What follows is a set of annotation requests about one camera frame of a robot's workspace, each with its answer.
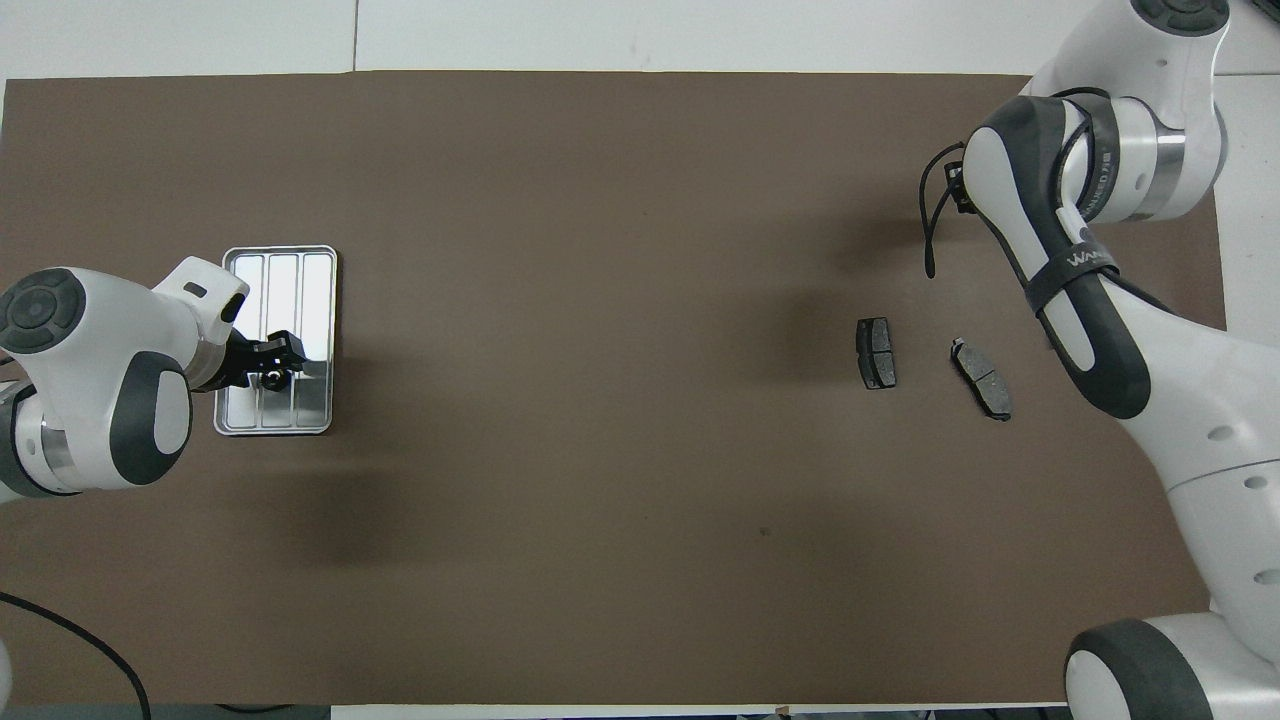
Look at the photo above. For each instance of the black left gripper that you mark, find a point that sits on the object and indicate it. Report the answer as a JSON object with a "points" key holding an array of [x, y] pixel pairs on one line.
{"points": [[240, 360]]}

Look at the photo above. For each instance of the large black bearing gear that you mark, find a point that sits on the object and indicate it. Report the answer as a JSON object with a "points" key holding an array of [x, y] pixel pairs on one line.
{"points": [[272, 378]]}

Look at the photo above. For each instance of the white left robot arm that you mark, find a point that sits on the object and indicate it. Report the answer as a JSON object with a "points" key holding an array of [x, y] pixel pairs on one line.
{"points": [[100, 360]]}

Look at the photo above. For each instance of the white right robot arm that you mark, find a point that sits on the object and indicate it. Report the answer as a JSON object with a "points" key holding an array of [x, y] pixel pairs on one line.
{"points": [[1200, 380]]}

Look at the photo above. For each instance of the long grey brake pad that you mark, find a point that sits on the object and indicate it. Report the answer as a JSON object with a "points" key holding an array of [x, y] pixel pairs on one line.
{"points": [[982, 380]]}

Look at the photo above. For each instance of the short grey brake pad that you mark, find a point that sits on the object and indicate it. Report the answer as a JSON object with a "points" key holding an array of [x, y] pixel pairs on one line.
{"points": [[877, 355]]}

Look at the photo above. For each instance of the silver metal tray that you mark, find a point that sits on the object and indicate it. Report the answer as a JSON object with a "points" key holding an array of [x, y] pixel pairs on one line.
{"points": [[300, 290]]}

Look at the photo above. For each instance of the brown table mat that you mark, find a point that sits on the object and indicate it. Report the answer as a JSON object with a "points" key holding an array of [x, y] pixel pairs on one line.
{"points": [[640, 550]]}

